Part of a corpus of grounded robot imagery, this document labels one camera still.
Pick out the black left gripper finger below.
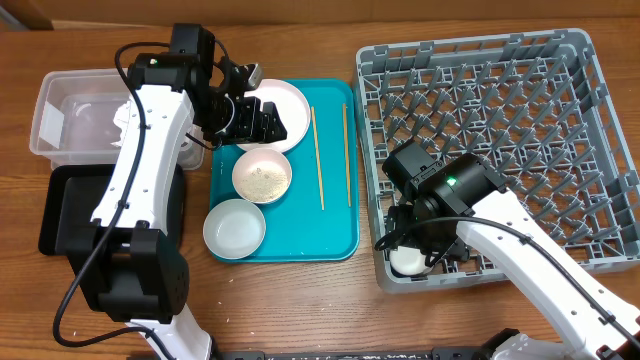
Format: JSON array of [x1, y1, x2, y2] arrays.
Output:
[[235, 97, 266, 144], [262, 102, 287, 143]]

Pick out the light green cup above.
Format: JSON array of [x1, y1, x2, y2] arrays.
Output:
[[389, 246, 432, 276]]

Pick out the pink bowl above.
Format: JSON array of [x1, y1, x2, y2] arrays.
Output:
[[232, 148, 293, 204]]

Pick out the rice grains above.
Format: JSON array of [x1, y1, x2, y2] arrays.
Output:
[[238, 163, 290, 204]]

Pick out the white tissue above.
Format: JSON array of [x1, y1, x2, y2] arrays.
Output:
[[112, 101, 132, 148]]

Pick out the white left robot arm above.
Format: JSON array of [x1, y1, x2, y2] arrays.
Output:
[[57, 23, 287, 359]]

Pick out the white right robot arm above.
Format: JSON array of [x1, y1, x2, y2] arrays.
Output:
[[374, 140, 639, 359]]

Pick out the grey dishwasher rack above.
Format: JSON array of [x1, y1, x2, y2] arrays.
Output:
[[354, 28, 639, 273]]

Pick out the large pink plate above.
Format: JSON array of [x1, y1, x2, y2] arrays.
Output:
[[238, 79, 311, 153]]

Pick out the left wooden chopstick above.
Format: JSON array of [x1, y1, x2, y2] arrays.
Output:
[[311, 106, 325, 211]]

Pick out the wooden chopstick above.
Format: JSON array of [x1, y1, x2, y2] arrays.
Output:
[[311, 106, 325, 211], [342, 103, 352, 207]]

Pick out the right wooden chopstick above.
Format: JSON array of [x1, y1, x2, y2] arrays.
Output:
[[342, 103, 352, 207]]

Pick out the teal plastic tray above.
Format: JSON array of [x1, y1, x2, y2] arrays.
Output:
[[210, 79, 359, 263]]

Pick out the light green bowl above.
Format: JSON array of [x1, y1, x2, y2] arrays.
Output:
[[203, 199, 266, 260]]

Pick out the clear plastic bin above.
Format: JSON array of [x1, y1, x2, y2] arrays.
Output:
[[28, 68, 206, 171]]

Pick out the black tray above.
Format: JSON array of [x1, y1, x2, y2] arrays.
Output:
[[38, 164, 186, 256]]

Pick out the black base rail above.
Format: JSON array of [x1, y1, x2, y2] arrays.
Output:
[[127, 327, 640, 360]]

